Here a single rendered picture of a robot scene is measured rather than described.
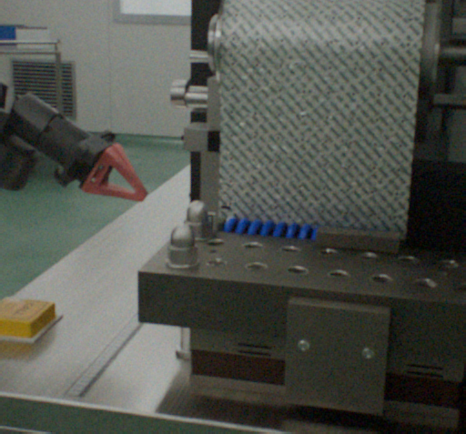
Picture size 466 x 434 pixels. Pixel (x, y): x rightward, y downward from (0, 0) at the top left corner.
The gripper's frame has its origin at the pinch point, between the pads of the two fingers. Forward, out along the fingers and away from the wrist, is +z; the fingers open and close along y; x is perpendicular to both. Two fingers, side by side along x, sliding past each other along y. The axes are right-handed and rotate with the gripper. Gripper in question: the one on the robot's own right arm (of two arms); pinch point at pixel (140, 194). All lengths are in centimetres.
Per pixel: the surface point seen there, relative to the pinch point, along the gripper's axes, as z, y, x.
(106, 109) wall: -152, -556, -188
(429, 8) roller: 17.2, -2.9, 39.0
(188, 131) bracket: 0.2, -6.5, 8.9
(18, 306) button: -4.2, 9.9, -18.0
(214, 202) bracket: 8.3, -7.2, 2.3
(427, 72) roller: 21.2, 0.0, 33.2
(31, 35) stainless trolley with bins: -182, -405, -121
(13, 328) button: -2.4, 14.0, -18.2
